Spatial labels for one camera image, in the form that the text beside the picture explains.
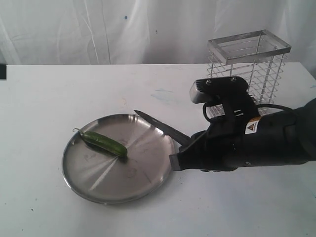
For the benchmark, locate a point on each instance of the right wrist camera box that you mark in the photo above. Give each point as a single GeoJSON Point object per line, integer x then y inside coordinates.
{"type": "Point", "coordinates": [214, 89]}

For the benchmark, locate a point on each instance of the green chili pepper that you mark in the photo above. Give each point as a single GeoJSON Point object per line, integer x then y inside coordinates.
{"type": "Point", "coordinates": [102, 142]}

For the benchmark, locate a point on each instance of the black-handled serrated knife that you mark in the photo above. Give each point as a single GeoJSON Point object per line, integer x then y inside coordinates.
{"type": "Point", "coordinates": [176, 135]}

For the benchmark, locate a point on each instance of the round stainless steel plate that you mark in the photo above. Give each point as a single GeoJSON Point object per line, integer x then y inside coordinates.
{"type": "Point", "coordinates": [99, 176]}

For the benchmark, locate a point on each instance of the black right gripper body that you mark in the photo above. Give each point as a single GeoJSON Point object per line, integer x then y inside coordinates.
{"type": "Point", "coordinates": [224, 148]}

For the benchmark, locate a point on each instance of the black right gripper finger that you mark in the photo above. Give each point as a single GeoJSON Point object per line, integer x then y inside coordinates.
{"type": "Point", "coordinates": [195, 141]}
{"type": "Point", "coordinates": [186, 159]}

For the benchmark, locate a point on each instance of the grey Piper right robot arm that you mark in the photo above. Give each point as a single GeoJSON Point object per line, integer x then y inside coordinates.
{"type": "Point", "coordinates": [283, 138]}

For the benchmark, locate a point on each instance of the steel wire utensil holder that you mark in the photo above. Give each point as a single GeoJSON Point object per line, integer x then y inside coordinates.
{"type": "Point", "coordinates": [257, 57]}

